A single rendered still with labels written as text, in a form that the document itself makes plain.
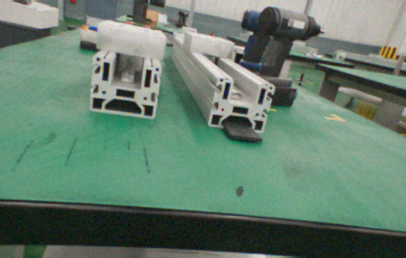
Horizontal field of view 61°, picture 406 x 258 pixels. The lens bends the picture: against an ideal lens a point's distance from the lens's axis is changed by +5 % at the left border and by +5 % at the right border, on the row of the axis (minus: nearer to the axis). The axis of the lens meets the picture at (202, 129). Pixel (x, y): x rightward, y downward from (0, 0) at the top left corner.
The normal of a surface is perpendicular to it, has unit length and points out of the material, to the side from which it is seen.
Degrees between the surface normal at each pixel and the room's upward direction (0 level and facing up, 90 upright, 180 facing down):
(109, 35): 90
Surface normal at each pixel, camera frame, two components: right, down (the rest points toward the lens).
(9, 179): 0.19, -0.93
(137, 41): 0.17, 0.34
